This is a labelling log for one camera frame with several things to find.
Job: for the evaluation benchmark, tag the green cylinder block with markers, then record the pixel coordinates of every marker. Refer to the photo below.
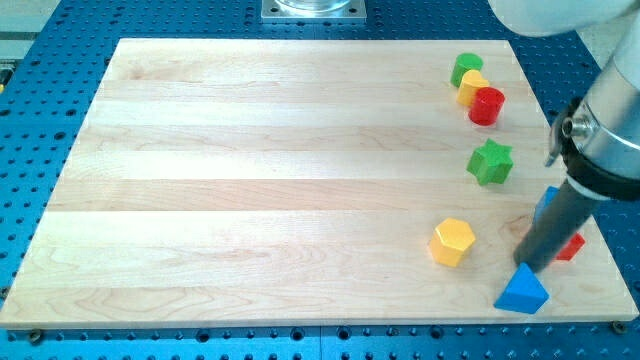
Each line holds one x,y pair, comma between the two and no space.
465,62

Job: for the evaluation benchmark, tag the yellow hexagon block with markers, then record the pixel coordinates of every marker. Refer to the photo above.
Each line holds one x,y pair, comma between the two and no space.
451,242

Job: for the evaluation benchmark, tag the green star block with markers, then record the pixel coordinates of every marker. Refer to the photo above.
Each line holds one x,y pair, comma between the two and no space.
490,163

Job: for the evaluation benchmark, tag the red cylinder block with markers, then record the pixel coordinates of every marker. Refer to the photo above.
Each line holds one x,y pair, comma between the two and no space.
486,107

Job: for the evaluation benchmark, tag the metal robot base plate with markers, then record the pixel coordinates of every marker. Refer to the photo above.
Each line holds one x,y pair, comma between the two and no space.
315,11

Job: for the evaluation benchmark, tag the wooden board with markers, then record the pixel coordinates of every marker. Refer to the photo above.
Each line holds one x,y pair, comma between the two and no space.
219,182

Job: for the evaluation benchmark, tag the blue triangle block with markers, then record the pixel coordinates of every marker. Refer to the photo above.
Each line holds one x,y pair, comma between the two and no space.
524,293

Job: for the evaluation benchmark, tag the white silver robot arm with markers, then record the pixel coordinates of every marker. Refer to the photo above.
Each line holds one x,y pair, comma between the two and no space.
597,137

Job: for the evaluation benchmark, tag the yellow heart block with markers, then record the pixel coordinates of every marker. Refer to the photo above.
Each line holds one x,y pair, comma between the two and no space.
471,81

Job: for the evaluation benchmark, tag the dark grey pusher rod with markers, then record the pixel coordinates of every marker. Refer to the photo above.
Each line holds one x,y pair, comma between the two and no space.
565,213

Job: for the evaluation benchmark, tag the blue cube block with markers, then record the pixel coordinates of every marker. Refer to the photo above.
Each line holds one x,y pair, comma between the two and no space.
544,201

